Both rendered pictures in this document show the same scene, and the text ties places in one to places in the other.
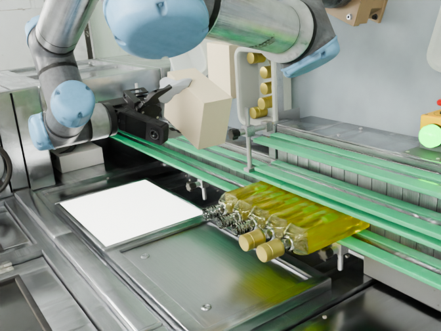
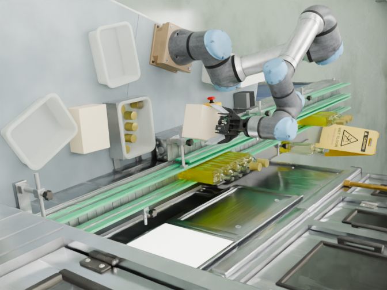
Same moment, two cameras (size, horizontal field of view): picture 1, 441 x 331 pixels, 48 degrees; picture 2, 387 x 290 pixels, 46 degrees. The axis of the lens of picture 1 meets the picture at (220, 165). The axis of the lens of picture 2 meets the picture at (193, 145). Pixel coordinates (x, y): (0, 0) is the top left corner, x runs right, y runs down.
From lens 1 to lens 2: 232 cm
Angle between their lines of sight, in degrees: 101
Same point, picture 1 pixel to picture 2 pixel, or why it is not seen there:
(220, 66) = (97, 125)
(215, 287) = (258, 202)
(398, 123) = not seen: hidden behind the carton
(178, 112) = (210, 128)
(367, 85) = (174, 105)
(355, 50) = (166, 88)
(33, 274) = (270, 277)
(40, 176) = not seen: outside the picture
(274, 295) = (258, 189)
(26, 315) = (313, 259)
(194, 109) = not seen: hidden behind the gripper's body
